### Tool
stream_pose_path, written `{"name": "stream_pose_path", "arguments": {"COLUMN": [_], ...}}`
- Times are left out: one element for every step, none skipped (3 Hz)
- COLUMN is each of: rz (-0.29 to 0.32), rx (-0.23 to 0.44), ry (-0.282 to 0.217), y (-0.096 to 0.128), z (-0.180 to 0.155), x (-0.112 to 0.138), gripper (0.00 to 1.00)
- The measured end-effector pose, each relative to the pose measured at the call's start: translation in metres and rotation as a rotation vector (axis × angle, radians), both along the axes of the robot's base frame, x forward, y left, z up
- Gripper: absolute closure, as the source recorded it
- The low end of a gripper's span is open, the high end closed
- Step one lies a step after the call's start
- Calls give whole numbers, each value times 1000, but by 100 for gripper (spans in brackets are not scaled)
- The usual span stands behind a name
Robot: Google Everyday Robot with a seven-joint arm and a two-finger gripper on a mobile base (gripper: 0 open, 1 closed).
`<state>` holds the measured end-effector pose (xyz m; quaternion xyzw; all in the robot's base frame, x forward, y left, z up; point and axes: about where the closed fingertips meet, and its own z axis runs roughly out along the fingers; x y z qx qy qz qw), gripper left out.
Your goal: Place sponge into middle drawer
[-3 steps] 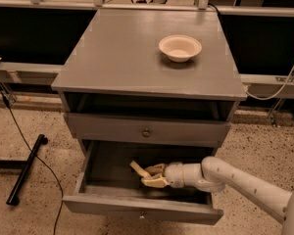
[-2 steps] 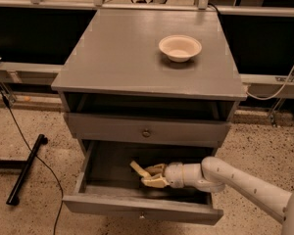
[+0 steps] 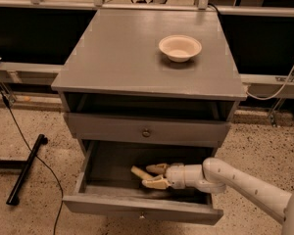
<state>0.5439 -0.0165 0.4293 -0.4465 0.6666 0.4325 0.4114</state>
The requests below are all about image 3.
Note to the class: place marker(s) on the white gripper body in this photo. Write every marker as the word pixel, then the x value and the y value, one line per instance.
pixel 175 175

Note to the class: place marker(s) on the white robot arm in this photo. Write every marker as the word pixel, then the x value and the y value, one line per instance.
pixel 213 175

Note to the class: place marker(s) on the grey wooden drawer cabinet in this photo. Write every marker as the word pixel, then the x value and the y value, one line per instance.
pixel 117 68

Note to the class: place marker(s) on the open lower grey drawer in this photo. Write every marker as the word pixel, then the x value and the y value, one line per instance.
pixel 107 186

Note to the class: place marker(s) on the white paper bowl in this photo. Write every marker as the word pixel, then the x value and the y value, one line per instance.
pixel 180 48

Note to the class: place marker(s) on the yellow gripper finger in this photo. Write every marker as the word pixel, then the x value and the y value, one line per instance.
pixel 158 182
pixel 157 168

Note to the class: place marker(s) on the closed upper grey drawer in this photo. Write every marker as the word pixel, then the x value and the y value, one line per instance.
pixel 200 133

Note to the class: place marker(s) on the black metal stand leg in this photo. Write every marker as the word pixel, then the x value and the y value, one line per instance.
pixel 24 167

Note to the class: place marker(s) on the yellow sponge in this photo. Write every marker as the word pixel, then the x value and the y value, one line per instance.
pixel 141 173

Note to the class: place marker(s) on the grey metal rail frame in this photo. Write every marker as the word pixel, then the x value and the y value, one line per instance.
pixel 261 87

